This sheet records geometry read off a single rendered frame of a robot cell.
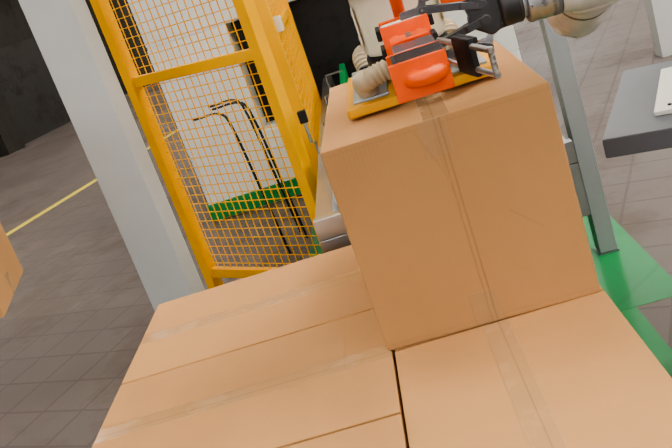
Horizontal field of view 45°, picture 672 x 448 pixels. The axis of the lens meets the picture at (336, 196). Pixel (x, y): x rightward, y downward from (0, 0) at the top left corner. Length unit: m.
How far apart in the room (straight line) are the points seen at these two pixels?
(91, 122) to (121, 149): 0.13
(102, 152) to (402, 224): 1.64
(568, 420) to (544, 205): 0.39
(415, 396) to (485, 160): 0.41
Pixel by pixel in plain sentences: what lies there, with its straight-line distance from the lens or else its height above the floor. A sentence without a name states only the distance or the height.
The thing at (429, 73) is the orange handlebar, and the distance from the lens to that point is 1.01.
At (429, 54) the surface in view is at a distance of 1.02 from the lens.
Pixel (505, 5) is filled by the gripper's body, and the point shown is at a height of 1.08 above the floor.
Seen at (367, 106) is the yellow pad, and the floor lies 0.97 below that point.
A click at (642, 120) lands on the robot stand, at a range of 1.72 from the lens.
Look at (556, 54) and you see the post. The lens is 2.68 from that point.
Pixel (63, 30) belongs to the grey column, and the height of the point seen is 1.27.
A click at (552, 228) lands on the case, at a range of 1.47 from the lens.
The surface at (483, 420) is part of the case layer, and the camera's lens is 1.28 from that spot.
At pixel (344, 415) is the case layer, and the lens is 1.40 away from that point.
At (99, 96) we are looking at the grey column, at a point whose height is 1.03.
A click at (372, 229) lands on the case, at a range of 1.43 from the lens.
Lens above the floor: 1.27
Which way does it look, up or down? 17 degrees down
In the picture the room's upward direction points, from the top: 19 degrees counter-clockwise
